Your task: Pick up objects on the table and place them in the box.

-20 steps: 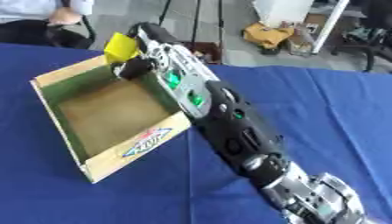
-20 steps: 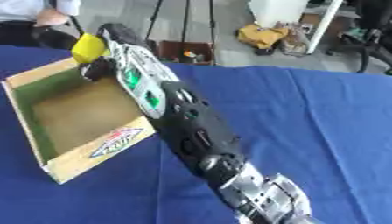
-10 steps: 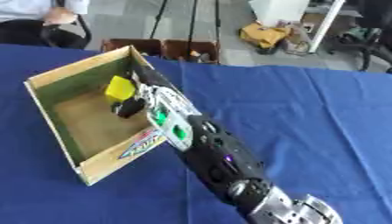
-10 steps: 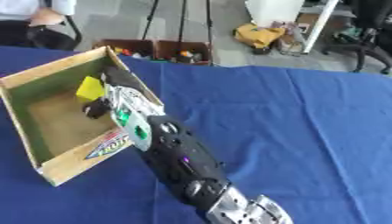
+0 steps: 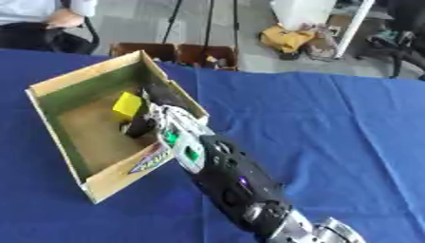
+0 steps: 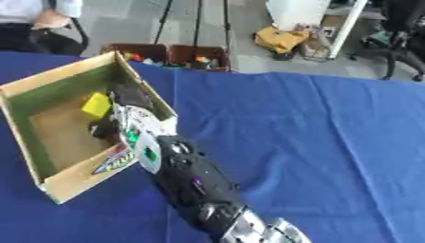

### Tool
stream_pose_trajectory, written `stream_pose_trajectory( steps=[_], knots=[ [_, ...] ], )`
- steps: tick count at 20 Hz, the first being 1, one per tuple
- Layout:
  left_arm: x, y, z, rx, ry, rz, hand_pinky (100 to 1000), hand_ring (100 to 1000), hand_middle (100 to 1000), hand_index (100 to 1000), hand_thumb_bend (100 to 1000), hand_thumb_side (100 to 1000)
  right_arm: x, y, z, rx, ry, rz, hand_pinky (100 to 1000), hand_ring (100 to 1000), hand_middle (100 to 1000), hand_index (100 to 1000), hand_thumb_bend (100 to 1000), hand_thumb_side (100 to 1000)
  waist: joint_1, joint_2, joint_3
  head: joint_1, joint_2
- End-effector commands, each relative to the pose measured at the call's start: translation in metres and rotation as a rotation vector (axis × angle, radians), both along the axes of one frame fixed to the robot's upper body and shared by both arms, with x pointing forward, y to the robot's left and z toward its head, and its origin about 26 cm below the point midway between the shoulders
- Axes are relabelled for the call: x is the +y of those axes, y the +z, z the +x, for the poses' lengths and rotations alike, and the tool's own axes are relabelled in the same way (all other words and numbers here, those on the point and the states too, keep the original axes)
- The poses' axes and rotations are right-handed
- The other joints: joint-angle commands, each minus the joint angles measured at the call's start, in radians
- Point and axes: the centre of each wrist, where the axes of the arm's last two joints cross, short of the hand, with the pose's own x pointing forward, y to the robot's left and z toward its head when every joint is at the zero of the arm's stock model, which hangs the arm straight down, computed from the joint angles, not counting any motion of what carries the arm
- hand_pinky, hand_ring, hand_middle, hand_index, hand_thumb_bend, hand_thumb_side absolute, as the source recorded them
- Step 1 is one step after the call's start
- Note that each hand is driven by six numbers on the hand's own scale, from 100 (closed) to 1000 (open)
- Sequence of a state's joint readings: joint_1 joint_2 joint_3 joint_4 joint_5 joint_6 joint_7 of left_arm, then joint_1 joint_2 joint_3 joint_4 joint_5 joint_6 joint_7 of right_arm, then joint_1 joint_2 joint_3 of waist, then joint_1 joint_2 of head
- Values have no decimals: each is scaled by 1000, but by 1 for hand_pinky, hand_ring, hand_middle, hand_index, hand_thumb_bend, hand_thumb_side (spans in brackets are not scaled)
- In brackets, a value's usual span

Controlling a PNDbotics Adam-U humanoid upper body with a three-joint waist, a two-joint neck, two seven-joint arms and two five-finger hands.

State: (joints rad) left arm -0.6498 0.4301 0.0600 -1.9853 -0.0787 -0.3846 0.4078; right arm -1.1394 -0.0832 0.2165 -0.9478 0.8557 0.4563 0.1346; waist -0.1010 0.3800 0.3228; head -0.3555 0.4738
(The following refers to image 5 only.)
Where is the white board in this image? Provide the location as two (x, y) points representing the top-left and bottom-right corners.
(268, 0), (378, 60)

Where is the black office chair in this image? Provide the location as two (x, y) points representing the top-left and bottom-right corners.
(357, 0), (425, 81)

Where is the person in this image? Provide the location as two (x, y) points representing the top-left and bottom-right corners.
(0, 0), (100, 29)

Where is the brown cardboard box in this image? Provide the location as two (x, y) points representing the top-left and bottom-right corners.
(109, 42), (179, 65)
(176, 44), (241, 71)

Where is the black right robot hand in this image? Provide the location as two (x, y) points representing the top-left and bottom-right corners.
(118, 83), (194, 139)

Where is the yellow block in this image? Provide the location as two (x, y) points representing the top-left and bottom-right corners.
(111, 91), (145, 122)

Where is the black tripod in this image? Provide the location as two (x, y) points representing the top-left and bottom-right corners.
(159, 0), (243, 53)

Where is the yellow bag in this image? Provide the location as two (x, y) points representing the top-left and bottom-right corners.
(257, 25), (318, 54)

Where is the tan cardboard box green inside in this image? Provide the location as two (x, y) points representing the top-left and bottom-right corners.
(23, 49), (212, 205)

